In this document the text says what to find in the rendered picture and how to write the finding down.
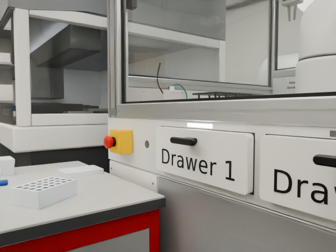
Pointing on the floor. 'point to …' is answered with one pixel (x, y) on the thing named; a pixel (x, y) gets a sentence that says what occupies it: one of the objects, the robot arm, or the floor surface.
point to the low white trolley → (81, 215)
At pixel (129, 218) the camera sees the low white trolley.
